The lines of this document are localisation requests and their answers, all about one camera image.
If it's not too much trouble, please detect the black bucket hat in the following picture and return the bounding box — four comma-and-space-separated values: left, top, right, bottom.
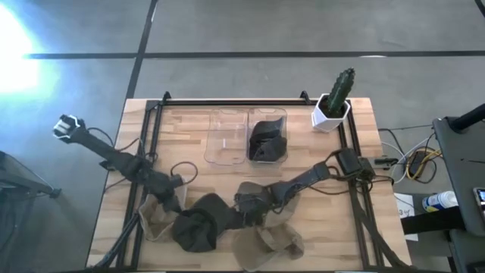
248, 116, 288, 163
172, 192, 246, 254

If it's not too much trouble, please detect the smartphone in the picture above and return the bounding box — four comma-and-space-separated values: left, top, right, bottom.
472, 187, 485, 224

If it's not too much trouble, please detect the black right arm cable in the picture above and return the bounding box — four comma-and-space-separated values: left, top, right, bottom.
308, 172, 396, 196

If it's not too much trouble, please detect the white and blue can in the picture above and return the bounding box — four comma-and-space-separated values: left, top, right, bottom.
421, 190, 459, 213

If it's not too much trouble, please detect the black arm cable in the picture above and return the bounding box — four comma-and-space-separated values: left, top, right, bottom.
169, 161, 199, 187
308, 172, 396, 196

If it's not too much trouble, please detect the white floor cable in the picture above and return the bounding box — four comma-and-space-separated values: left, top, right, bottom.
380, 135, 437, 184

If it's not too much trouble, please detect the dark glass side table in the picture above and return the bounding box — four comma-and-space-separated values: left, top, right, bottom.
0, 150, 62, 273

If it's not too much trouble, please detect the yellow floor cable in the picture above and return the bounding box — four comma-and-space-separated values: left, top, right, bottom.
405, 149, 443, 181

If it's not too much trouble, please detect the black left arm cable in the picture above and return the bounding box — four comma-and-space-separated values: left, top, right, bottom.
169, 161, 199, 187

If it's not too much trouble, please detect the black floor cable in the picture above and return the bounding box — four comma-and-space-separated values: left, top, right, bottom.
377, 124, 433, 156

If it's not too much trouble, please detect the black bar under desk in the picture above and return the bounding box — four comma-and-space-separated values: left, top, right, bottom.
400, 206, 467, 236

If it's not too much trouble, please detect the white hexagonal plant pot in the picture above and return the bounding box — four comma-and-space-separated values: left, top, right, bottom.
311, 93, 352, 133

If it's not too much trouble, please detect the clear plastic bin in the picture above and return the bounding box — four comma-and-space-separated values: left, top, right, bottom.
203, 108, 249, 167
246, 106, 289, 165

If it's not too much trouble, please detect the black power box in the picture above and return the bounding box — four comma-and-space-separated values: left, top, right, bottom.
411, 151, 430, 176

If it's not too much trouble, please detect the white paper sheet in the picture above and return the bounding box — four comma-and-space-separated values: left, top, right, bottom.
393, 193, 420, 242

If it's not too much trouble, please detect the green cactus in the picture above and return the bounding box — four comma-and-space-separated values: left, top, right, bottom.
326, 67, 356, 118

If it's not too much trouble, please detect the black aluminium rig frame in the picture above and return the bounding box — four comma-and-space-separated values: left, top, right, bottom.
90, 90, 412, 272

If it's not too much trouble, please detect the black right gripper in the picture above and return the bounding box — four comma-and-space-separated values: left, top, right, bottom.
233, 185, 282, 229

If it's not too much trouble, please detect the grey desk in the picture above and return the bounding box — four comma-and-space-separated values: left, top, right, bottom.
431, 115, 485, 238

